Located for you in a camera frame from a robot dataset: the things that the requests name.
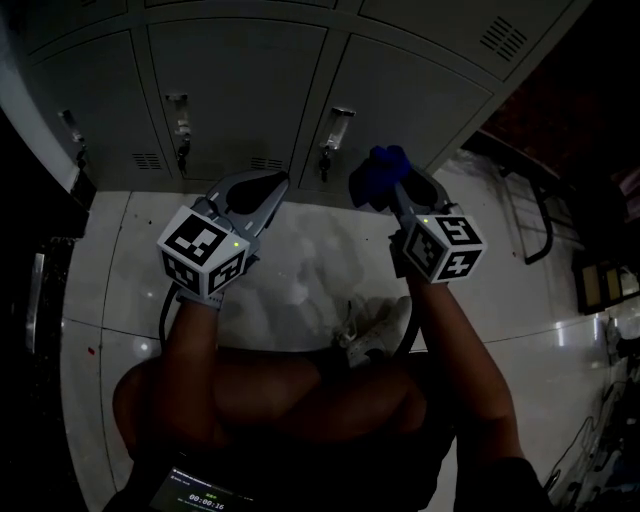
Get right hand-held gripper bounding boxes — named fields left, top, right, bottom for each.
left=389, top=169, right=487, bottom=285

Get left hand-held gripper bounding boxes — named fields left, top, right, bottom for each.
left=157, top=170, right=291, bottom=311

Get blue cloth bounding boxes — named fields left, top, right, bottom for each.
left=348, top=144, right=412, bottom=214

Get person's left forearm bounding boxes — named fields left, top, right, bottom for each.
left=159, top=301, right=225, bottom=441

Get person's right forearm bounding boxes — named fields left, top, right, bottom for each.
left=406, top=273, right=517, bottom=461

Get white sneaker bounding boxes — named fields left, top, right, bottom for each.
left=334, top=294, right=414, bottom=370

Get dark brown wooden furniture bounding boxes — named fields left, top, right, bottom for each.
left=473, top=63, right=640, bottom=227

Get person's left leg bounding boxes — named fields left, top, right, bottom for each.
left=112, top=346, right=324, bottom=451

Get person's leg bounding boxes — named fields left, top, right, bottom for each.
left=284, top=358, right=457, bottom=446
left=112, top=346, right=324, bottom=451

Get person's right leg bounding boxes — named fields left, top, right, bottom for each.
left=284, top=358, right=457, bottom=446

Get person's black shorts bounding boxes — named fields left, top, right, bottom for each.
left=101, top=433, right=457, bottom=512

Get phone with timer screen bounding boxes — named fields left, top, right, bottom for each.
left=147, top=464, right=257, bottom=512

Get person's black sleeve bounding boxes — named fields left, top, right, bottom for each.
left=456, top=453, right=552, bottom=512

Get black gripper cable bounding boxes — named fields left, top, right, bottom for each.
left=393, top=298, right=427, bottom=362
left=157, top=286, right=182, bottom=347

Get black metal chair frame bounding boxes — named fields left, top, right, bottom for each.
left=463, top=128, right=585, bottom=267

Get grey metal locker cabinet frame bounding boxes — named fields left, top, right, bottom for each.
left=22, top=0, right=594, bottom=201

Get black frame with yellow panels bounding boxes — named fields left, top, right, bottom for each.
left=573, top=256, right=640, bottom=317

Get grey metal bar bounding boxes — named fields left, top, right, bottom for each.
left=24, top=252, right=47, bottom=355

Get tangle of cables and gear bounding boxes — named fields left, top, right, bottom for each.
left=543, top=313, right=640, bottom=512

